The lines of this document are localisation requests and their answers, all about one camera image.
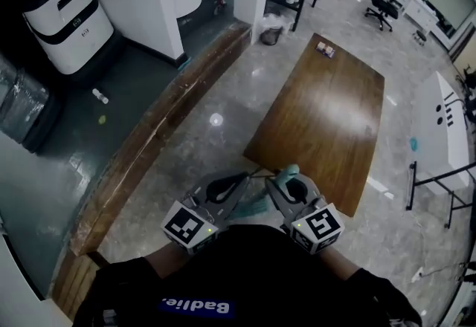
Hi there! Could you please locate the person's black shirt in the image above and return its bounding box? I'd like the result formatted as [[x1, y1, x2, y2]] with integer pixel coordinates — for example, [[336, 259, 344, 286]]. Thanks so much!
[[72, 224, 423, 327]]

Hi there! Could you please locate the small white bottle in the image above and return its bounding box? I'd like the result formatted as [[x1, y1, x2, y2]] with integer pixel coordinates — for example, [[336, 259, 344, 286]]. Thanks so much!
[[91, 88, 110, 105]]

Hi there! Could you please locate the white plastic bag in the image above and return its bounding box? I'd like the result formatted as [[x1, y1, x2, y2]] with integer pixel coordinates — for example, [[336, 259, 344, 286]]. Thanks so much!
[[262, 13, 295, 36]]

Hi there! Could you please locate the whiteboard on black stand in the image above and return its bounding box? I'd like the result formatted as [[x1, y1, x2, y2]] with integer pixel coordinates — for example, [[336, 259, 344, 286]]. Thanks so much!
[[405, 160, 476, 230]]

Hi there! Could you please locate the small flat box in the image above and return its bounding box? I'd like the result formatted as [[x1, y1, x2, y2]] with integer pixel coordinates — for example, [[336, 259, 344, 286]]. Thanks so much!
[[315, 42, 336, 58]]

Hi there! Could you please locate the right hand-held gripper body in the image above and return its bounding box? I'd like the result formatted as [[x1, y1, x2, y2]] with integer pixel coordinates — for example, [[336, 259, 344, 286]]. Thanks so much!
[[281, 198, 345, 255]]

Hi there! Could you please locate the white and black robot machine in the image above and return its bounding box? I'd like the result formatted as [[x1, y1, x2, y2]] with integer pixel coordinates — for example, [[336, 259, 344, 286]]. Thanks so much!
[[21, 0, 115, 76]]

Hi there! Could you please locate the worn wooden floor ledge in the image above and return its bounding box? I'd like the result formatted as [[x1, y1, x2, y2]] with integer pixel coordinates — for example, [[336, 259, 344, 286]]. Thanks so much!
[[51, 22, 252, 321]]

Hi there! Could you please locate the person's left forearm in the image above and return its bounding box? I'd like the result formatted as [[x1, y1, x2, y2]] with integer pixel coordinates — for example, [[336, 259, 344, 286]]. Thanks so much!
[[143, 245, 194, 280]]

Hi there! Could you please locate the teal mop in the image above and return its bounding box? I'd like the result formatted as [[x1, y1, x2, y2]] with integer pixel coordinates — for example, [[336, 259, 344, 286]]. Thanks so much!
[[232, 163, 300, 221]]

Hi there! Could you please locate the black office chair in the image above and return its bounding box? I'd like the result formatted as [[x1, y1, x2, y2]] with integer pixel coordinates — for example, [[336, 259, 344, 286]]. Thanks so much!
[[364, 0, 401, 32]]

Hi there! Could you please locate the white counter with black faucet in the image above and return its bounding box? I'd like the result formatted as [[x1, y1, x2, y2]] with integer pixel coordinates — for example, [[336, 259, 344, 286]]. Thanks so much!
[[411, 71, 472, 189]]

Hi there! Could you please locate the person's right forearm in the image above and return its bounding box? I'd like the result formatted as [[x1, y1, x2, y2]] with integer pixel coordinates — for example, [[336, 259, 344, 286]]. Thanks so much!
[[315, 246, 361, 282]]

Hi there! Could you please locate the brown wooden table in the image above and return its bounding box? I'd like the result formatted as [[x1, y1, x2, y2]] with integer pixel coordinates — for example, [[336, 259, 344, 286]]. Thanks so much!
[[242, 32, 385, 218]]

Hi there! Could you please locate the black wire trash bin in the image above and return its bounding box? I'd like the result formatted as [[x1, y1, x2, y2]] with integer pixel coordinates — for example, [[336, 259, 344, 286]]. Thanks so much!
[[260, 26, 282, 46]]

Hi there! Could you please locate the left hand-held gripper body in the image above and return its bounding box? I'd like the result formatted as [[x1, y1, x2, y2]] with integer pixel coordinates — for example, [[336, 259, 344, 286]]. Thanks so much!
[[161, 182, 234, 256]]

